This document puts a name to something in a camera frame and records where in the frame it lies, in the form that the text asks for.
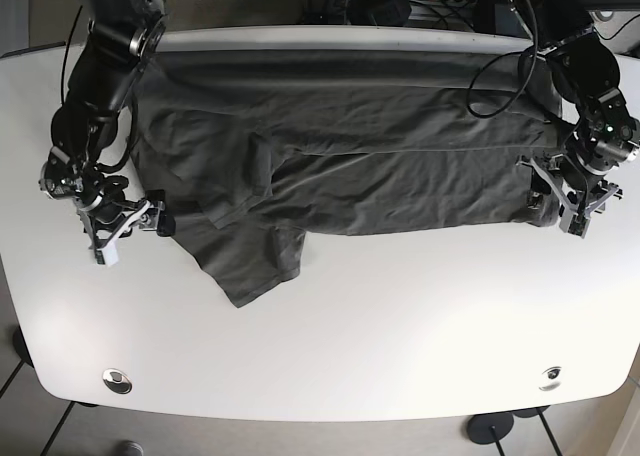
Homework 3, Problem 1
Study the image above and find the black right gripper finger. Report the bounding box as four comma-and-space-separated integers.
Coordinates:
155, 211, 176, 237

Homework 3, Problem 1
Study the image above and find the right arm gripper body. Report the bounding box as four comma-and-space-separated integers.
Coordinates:
74, 198, 166, 253

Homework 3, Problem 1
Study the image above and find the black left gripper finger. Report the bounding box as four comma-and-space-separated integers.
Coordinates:
527, 173, 552, 211

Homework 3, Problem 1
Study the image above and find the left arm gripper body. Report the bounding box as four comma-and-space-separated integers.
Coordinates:
518, 154, 623, 222

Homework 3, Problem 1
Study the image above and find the dark grey T-shirt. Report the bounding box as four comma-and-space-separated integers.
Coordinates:
132, 50, 560, 307

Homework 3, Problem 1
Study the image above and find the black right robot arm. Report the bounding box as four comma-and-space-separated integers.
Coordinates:
39, 0, 175, 266

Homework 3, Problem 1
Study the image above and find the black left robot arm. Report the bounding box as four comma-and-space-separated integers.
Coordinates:
492, 0, 639, 236

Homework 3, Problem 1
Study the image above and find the left metal table grommet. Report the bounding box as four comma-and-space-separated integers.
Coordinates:
102, 368, 133, 395

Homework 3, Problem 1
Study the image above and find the metal table grommet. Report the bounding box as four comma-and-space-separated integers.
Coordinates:
102, 368, 133, 395
537, 366, 563, 392

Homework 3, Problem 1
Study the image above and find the right metal table grommet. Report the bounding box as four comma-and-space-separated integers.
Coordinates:
537, 366, 563, 392

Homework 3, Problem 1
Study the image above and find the grey sneaker shoe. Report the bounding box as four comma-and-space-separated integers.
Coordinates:
112, 441, 144, 456

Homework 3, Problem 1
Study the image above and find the black round stand base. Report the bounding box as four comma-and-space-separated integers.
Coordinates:
466, 412, 514, 445

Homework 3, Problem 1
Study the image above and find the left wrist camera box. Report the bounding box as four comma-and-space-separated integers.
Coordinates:
559, 212, 590, 239

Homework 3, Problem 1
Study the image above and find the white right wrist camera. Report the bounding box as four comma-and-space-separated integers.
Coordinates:
93, 243, 119, 267

